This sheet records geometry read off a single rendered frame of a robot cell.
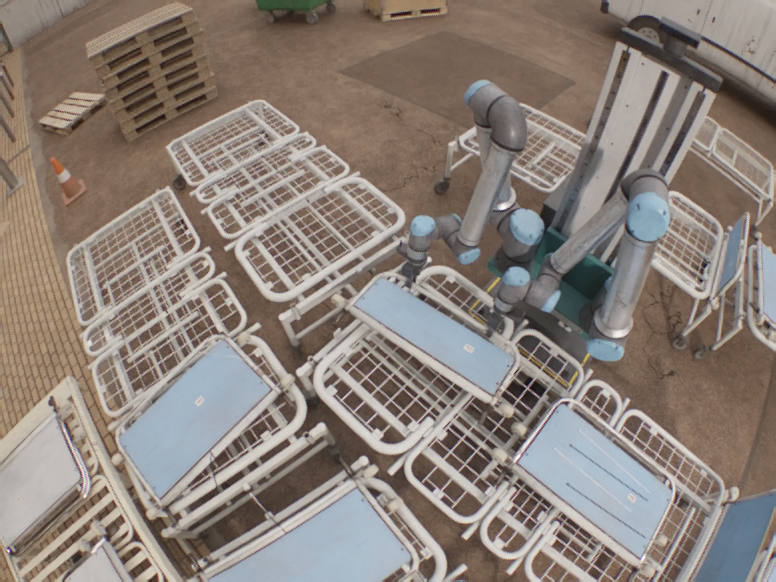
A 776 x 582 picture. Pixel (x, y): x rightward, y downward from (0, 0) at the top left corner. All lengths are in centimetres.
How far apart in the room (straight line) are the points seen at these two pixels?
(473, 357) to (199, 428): 117
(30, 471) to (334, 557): 146
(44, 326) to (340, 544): 288
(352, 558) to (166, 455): 86
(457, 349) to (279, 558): 107
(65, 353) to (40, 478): 139
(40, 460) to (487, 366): 206
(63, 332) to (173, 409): 177
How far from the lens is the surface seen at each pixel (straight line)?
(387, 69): 495
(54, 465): 207
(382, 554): 154
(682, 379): 290
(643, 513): 183
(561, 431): 170
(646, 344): 283
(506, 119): 124
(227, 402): 174
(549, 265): 153
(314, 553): 154
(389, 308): 170
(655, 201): 109
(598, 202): 167
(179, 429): 180
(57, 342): 341
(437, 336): 164
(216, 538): 228
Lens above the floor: 209
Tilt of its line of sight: 57 degrees down
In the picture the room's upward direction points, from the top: 1 degrees counter-clockwise
